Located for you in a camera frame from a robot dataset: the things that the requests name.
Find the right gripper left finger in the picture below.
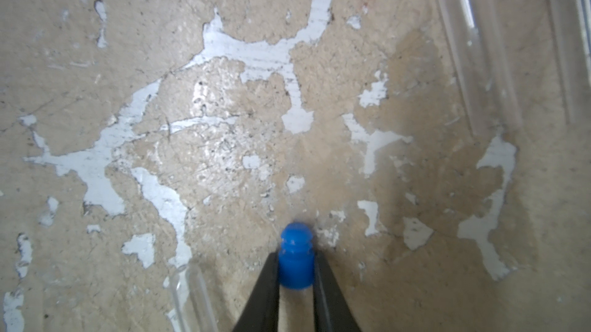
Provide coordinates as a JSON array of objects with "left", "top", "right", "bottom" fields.
[{"left": 232, "top": 251, "right": 280, "bottom": 332}]

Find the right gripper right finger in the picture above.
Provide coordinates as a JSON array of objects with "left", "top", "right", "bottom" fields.
[{"left": 312, "top": 250, "right": 361, "bottom": 332}]

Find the blue stopper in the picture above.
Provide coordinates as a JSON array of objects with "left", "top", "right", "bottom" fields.
[{"left": 279, "top": 222, "right": 315, "bottom": 290}]

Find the clear test tube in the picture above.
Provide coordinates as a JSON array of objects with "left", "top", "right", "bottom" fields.
[
  {"left": 437, "top": 0, "right": 523, "bottom": 137},
  {"left": 167, "top": 261, "right": 219, "bottom": 331},
  {"left": 549, "top": 0, "right": 590, "bottom": 124}
]

